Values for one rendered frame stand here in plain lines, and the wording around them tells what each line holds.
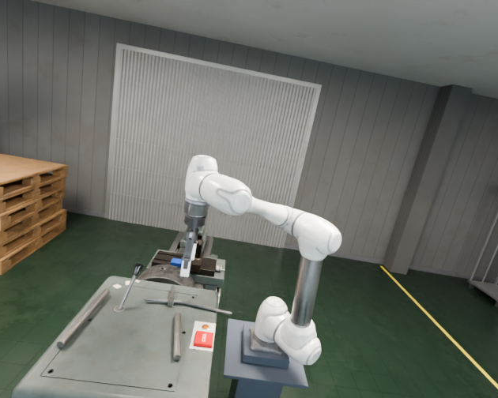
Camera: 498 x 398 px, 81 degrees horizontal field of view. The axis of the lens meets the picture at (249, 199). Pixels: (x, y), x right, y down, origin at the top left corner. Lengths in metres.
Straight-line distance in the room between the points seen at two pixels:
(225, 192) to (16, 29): 5.38
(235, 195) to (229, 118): 3.97
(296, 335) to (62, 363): 0.97
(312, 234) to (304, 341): 0.56
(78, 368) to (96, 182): 4.62
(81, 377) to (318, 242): 0.90
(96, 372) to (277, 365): 1.05
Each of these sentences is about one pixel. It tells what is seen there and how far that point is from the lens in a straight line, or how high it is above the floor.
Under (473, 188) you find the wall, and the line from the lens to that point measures 6.30.
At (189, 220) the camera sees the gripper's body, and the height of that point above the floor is 1.61.
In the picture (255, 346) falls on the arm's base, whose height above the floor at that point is 0.82.
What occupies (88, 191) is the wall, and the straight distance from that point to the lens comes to 5.59.
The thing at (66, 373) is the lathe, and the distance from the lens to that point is 1.02.
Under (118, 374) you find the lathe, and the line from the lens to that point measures 0.99.
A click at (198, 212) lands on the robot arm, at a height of 1.65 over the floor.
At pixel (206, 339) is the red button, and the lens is 1.08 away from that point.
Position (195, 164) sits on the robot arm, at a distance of 0.99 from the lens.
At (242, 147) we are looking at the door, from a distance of 4.78.
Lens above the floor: 1.97
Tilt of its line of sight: 14 degrees down
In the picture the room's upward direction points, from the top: 11 degrees clockwise
